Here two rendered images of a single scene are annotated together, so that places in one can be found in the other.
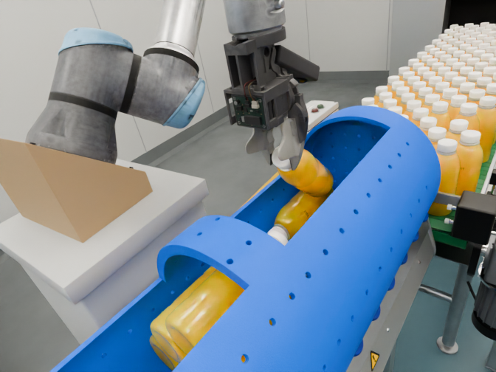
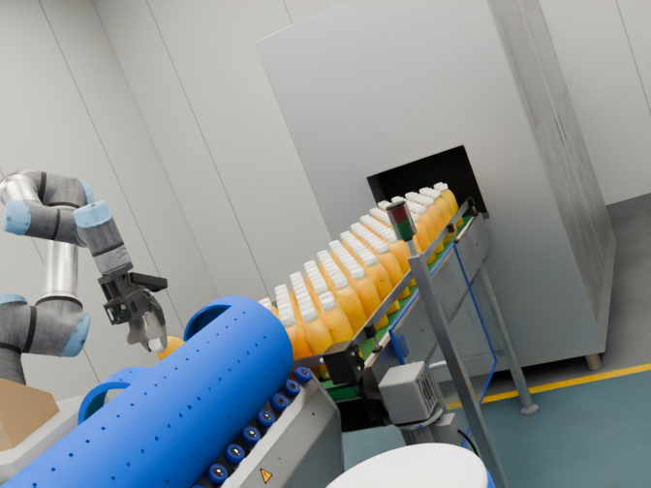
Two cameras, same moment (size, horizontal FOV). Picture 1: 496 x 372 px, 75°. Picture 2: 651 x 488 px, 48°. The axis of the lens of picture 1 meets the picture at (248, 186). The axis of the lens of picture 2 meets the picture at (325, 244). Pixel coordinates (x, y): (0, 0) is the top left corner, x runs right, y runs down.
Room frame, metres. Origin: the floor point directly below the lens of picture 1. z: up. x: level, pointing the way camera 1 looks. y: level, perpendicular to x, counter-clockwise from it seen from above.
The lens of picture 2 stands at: (-1.25, 0.01, 1.57)
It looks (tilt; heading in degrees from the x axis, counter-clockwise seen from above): 10 degrees down; 343
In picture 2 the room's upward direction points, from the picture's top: 22 degrees counter-clockwise
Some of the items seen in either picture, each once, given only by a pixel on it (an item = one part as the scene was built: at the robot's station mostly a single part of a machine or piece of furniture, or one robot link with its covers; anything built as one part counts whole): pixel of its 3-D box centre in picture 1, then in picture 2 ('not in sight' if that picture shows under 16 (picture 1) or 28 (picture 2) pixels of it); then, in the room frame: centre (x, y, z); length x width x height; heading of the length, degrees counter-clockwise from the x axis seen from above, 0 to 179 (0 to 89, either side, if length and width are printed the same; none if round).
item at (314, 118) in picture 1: (311, 125); not in sight; (0.99, -0.24, 1.05); 0.20 x 0.10 x 0.10; 135
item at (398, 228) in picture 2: not in sight; (404, 228); (0.66, -0.83, 1.18); 0.06 x 0.06 x 0.05
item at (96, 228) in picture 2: not in sight; (98, 228); (0.47, -0.05, 1.52); 0.09 x 0.08 x 0.11; 12
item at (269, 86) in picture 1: (261, 80); (125, 293); (0.46, -0.05, 1.36); 0.09 x 0.08 x 0.12; 135
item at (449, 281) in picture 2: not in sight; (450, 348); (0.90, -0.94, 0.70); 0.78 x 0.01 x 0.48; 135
